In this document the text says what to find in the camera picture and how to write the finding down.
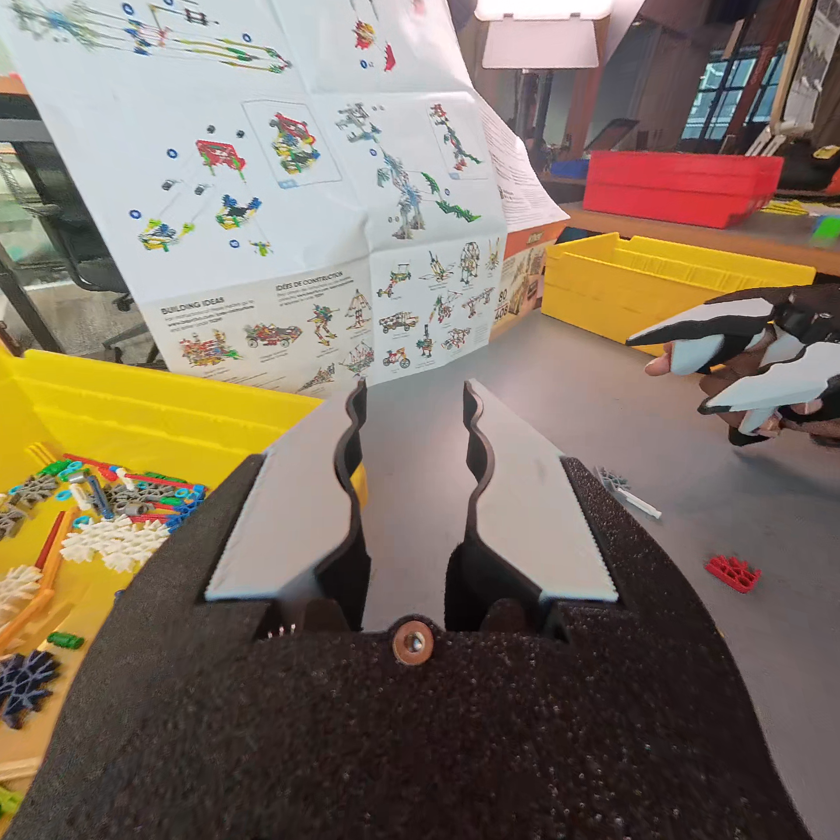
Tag pile of colourful building pieces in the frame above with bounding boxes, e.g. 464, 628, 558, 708
0, 453, 207, 814

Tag empty yellow plastic bin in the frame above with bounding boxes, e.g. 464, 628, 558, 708
541, 233, 817, 345

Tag person's right hand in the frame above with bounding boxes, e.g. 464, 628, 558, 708
644, 346, 840, 448

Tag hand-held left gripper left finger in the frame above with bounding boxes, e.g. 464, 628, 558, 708
205, 377, 372, 633

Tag building set cardboard box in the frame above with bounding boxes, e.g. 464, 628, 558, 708
491, 223, 566, 342

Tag yellow plastic bin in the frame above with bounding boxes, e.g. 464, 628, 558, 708
541, 233, 817, 345
0, 340, 369, 810

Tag black office chair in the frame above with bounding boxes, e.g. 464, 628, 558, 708
0, 140, 132, 312

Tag dark paned window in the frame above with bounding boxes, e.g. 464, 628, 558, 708
682, 56, 785, 141

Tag red connector piece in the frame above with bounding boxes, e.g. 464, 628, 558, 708
706, 554, 762, 594

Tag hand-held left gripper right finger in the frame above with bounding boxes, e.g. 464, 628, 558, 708
444, 379, 620, 641

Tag grey desk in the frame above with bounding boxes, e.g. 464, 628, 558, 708
358, 309, 840, 840

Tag folded building instruction booklet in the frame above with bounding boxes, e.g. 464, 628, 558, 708
0, 0, 570, 400

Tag nested red plastic bins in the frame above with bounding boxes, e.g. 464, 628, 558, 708
582, 151, 785, 229

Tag wooden table with black legs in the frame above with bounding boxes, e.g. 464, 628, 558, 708
0, 73, 66, 355

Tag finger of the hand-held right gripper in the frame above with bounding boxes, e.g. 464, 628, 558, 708
626, 295, 776, 349
697, 339, 840, 416

